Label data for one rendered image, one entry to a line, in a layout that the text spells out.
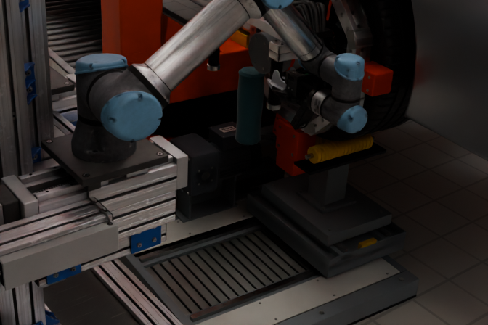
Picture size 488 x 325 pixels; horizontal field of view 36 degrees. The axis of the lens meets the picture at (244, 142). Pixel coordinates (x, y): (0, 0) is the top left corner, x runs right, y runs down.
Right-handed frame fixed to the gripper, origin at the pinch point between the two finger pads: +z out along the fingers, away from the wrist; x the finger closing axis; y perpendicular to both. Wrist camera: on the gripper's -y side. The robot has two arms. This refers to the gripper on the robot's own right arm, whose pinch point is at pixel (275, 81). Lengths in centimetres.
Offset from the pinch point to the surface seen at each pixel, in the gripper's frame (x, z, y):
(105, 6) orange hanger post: 20, 72, 5
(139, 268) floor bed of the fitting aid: 29, 30, -75
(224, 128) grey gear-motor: -15, 49, -40
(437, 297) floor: -58, -28, -83
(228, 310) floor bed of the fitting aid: 14, -2, -77
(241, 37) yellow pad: -32, 64, -12
